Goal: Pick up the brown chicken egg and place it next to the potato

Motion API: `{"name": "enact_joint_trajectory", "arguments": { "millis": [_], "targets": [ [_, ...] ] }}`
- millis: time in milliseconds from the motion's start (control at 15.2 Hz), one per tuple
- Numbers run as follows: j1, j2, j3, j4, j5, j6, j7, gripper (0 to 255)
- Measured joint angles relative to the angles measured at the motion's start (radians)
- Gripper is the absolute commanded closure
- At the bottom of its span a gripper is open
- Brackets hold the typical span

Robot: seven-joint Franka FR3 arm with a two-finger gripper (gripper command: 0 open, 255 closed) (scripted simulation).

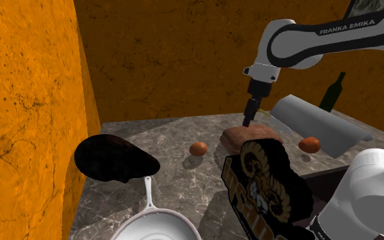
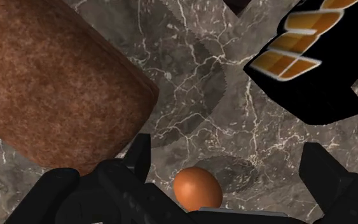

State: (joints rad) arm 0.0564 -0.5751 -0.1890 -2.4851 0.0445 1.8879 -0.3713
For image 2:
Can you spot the black appliance with orange panels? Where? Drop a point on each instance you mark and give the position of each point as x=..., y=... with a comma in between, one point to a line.
x=324, y=62

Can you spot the brown bread loaf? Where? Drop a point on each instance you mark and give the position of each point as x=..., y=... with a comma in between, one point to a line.
x=54, y=83

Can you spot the brown egg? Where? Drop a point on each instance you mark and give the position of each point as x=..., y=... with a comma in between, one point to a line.
x=197, y=188

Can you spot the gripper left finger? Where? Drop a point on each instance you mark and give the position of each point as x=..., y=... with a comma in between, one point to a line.
x=116, y=189

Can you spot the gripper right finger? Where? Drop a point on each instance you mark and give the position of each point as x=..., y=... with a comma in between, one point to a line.
x=336, y=183

